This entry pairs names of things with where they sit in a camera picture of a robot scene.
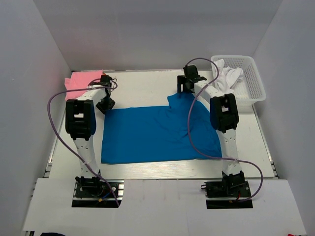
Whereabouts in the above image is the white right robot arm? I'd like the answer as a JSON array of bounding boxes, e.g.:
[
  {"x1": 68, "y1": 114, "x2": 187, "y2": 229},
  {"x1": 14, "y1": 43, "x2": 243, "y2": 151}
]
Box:
[{"x1": 177, "y1": 65, "x2": 245, "y2": 188}]

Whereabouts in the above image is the white t-shirt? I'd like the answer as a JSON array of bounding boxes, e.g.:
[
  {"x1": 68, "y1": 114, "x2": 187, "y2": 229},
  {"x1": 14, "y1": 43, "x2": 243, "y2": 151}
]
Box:
[{"x1": 214, "y1": 59, "x2": 244, "y2": 94}]

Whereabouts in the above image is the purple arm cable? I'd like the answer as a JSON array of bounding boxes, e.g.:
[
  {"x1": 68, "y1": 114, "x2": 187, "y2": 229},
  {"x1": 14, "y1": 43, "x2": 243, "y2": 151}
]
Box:
[
  {"x1": 47, "y1": 76, "x2": 121, "y2": 207},
  {"x1": 184, "y1": 58, "x2": 263, "y2": 203}
]

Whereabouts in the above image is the blue t-shirt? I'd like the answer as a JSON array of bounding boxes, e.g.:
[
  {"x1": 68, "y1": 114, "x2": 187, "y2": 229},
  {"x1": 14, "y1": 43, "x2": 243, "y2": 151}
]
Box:
[{"x1": 101, "y1": 93, "x2": 222, "y2": 165}]

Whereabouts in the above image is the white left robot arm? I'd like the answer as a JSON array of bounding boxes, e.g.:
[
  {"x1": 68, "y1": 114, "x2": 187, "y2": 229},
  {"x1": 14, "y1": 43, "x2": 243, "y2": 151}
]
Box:
[{"x1": 65, "y1": 74, "x2": 115, "y2": 178}]

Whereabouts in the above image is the pink folded t-shirt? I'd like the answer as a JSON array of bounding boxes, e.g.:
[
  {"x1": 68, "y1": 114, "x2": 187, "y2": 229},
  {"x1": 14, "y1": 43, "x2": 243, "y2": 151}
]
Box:
[{"x1": 64, "y1": 70, "x2": 103, "y2": 90}]

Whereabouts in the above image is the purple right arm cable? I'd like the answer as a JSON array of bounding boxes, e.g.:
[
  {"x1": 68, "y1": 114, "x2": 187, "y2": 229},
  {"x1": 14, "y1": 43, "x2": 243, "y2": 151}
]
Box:
[{"x1": 184, "y1": 58, "x2": 263, "y2": 203}]

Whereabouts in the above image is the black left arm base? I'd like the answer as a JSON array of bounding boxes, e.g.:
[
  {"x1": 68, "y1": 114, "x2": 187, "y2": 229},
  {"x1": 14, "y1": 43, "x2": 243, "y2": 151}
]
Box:
[{"x1": 71, "y1": 177, "x2": 124, "y2": 208}]

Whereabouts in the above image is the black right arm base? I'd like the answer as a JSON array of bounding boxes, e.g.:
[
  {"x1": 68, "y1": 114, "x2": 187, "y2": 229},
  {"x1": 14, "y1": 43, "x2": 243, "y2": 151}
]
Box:
[{"x1": 200, "y1": 172, "x2": 253, "y2": 209}]

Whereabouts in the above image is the white plastic laundry basket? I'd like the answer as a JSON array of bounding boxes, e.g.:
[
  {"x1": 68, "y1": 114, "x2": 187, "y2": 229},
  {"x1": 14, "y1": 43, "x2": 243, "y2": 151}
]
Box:
[{"x1": 211, "y1": 55, "x2": 266, "y2": 107}]

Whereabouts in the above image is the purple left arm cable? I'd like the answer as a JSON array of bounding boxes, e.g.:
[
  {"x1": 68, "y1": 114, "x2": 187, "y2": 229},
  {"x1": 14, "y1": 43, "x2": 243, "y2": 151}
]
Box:
[{"x1": 47, "y1": 76, "x2": 121, "y2": 207}]

